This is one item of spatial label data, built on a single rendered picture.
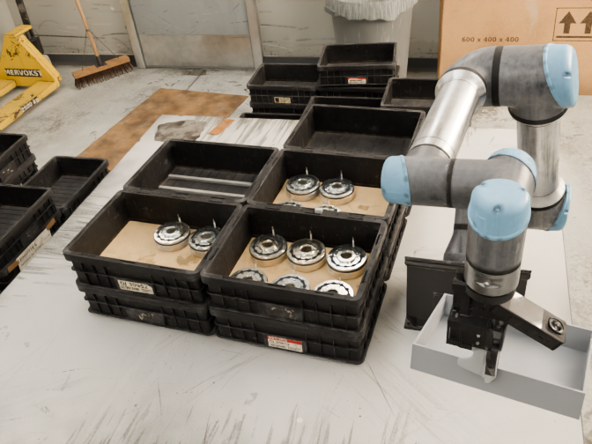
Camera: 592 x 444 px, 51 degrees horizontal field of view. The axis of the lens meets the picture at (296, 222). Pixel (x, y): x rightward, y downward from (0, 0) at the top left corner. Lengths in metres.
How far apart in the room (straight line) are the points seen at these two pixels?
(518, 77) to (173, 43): 4.05
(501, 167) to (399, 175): 0.15
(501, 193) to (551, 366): 0.44
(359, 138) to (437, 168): 1.23
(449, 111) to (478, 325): 0.37
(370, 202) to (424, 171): 0.90
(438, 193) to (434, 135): 0.13
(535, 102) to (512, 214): 0.48
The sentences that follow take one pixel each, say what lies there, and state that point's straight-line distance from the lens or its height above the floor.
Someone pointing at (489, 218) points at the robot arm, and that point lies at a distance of 0.82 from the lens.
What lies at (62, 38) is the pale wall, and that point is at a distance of 5.62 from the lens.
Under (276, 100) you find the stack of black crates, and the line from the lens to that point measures 3.45.
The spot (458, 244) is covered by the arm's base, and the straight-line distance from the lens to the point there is 1.58.
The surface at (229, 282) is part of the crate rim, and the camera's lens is 1.47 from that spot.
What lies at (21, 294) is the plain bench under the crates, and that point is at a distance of 2.02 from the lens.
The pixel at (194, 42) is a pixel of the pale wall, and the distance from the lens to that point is 4.99.
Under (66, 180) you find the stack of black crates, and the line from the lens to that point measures 3.17.
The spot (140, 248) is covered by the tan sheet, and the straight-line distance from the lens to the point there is 1.80.
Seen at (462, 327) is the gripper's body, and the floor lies 1.20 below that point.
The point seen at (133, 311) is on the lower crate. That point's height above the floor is 0.75.
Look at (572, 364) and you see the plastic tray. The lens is 1.21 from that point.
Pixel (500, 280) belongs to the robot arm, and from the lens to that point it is 0.88.
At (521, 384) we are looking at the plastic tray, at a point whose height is 1.07.
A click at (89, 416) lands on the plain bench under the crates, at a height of 0.70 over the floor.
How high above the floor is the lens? 1.90
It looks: 37 degrees down
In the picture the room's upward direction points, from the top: 7 degrees counter-clockwise
